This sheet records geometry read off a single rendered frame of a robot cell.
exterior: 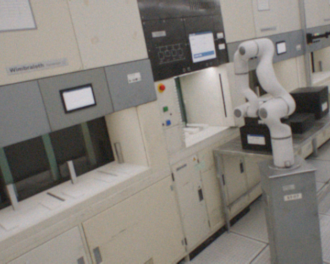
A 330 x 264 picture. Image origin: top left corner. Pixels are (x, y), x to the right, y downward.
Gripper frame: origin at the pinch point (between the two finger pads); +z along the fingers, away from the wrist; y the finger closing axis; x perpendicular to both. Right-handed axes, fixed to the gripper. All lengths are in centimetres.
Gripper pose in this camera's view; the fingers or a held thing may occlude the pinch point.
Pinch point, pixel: (261, 102)
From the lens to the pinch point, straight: 244.0
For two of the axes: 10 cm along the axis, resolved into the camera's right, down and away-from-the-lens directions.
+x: -1.9, -9.6, -2.1
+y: 6.7, 0.3, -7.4
